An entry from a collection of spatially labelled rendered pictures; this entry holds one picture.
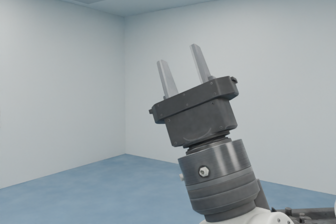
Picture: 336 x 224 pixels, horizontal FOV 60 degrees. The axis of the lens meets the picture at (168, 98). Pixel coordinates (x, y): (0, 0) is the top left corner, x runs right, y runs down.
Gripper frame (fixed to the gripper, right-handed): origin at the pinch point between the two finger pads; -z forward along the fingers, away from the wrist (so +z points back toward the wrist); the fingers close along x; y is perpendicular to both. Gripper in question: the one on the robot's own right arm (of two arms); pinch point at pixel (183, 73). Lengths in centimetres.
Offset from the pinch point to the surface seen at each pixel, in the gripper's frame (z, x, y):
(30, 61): -204, -321, -266
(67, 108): -137, -338, -339
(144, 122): -91, -275, -473
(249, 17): -172, -9, -415
